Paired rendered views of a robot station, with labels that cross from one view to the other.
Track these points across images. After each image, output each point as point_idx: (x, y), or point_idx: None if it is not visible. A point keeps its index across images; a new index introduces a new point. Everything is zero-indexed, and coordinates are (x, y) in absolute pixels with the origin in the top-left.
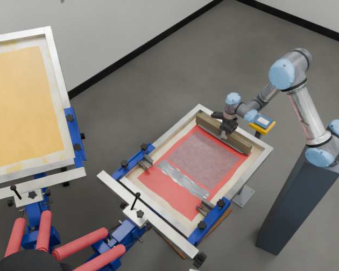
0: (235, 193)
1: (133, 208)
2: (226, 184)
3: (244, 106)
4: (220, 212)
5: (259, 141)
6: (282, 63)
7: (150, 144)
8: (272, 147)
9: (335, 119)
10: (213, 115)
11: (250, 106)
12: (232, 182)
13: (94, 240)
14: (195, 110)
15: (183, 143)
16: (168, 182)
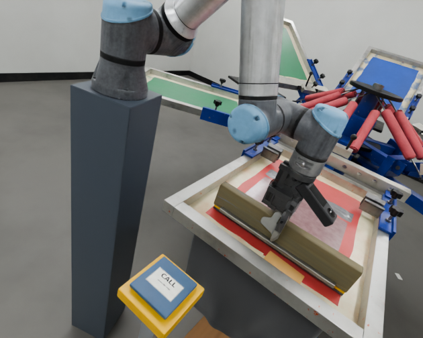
0: (236, 159)
1: (345, 149)
2: (246, 178)
3: (297, 103)
4: (253, 145)
5: (194, 216)
6: None
7: (391, 232)
8: (166, 200)
9: (133, 4)
10: (330, 206)
11: (284, 100)
12: (238, 179)
13: (356, 135)
14: (372, 323)
15: (338, 245)
16: (323, 193)
